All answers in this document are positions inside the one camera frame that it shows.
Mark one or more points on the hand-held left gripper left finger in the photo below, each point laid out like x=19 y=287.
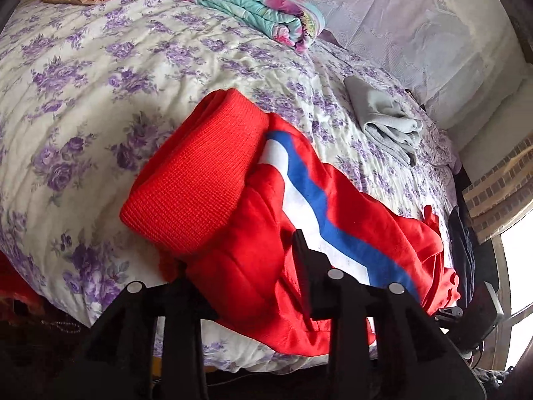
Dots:
x=180 y=300

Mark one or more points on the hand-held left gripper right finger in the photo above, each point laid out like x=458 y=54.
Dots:
x=310 y=277

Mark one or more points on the red striped jacket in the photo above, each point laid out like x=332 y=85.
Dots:
x=266 y=216

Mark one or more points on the dark cloth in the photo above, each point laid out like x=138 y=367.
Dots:
x=463 y=250

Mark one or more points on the red cloth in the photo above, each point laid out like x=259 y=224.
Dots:
x=14 y=289

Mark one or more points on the folded grey cloth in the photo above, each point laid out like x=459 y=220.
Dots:
x=385 y=121

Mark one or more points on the purple floral bed quilt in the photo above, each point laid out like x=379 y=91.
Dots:
x=91 y=100

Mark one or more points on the lavender pillow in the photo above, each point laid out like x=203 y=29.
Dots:
x=395 y=21

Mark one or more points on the folded teal floral blanket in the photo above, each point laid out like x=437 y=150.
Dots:
x=258 y=6

